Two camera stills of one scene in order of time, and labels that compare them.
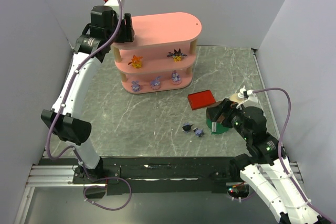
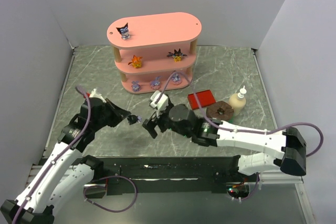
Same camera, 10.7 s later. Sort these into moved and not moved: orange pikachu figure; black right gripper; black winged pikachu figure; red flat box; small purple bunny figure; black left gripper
Moved: black right gripper; black left gripper
Not moved: orange pikachu figure; red flat box; small purple bunny figure; black winged pikachu figure
